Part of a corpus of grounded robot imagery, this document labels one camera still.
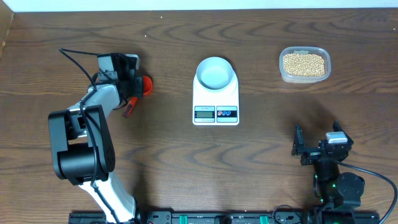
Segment grey round bowl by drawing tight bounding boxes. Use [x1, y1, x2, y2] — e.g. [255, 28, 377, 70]
[195, 57, 235, 90]

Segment clear plastic container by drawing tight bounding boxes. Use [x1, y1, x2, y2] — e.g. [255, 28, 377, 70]
[279, 47, 331, 84]

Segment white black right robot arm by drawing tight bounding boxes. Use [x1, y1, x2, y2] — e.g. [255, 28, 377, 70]
[292, 122, 365, 224]

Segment white digital kitchen scale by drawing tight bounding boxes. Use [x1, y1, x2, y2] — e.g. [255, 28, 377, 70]
[192, 73, 240, 126]

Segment soybeans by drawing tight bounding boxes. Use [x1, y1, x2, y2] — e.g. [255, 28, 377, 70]
[282, 54, 325, 77]

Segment orange plastic measuring scoop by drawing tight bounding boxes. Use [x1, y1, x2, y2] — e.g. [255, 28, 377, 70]
[123, 76, 153, 118]

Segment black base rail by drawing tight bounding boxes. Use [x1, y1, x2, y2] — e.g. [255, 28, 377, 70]
[68, 211, 379, 224]

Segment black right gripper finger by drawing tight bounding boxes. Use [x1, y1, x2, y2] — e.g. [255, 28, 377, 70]
[333, 120, 348, 137]
[291, 124, 304, 156]

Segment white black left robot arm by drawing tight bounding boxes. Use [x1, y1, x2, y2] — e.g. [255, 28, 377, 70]
[48, 53, 147, 223]

